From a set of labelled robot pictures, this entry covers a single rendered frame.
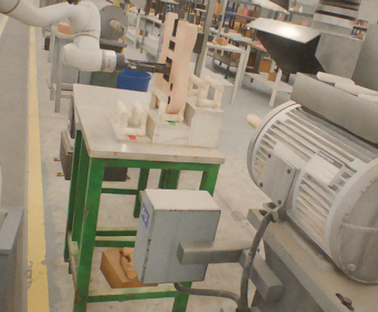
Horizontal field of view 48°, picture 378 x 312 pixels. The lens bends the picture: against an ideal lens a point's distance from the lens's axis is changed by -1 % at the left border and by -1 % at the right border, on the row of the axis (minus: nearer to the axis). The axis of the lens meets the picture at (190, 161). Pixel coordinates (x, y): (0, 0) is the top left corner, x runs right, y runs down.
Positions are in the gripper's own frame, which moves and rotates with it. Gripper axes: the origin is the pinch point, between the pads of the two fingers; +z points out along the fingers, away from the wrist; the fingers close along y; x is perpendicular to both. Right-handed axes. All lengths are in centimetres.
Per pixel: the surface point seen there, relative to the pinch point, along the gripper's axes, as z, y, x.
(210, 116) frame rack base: 21.8, 14.0, -15.6
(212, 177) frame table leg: 24, 25, -40
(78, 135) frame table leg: -29, -29, -44
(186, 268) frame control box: -16, 105, -27
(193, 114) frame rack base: 13.5, 13.9, -15.2
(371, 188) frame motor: 0, 133, 9
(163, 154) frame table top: -0.3, 25.5, -30.1
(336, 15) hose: 14, 92, 34
